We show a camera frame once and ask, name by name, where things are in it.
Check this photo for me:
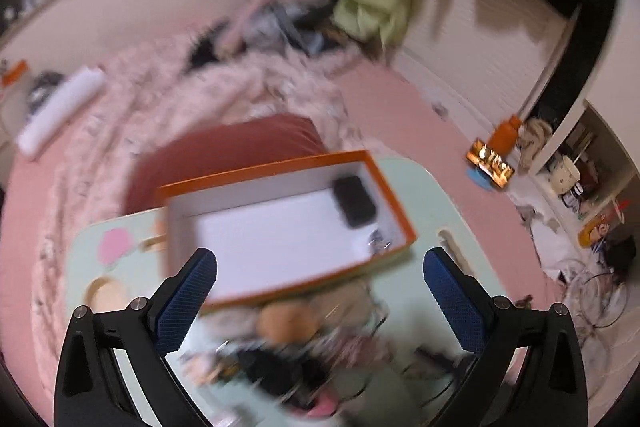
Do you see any brown round plush toy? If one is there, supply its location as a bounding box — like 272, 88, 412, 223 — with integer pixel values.
256, 300, 321, 345

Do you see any black small case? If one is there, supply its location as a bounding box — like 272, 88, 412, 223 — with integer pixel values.
332, 176, 376, 229

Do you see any white patterned mug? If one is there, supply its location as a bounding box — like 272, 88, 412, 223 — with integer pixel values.
549, 156, 580, 196

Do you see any smartphone on blue stand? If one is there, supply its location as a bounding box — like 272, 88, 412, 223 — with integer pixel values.
465, 140, 515, 191

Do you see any orange water bottle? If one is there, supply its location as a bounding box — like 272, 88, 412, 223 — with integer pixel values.
487, 115, 522, 158

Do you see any orange gradient storage box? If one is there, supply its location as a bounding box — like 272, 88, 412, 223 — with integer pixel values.
158, 150, 416, 311

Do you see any dark red cushion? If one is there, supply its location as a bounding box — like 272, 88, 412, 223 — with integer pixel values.
120, 114, 328, 215

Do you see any white foam roll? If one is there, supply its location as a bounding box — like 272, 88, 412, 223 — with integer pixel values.
15, 66, 106, 160

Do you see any pink floral blanket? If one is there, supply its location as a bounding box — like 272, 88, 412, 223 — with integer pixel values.
32, 32, 390, 372

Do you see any small orange box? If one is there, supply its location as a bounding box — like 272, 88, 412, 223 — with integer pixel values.
1, 60, 29, 87

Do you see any pile of clothes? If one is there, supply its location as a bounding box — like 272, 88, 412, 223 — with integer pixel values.
183, 0, 354, 74

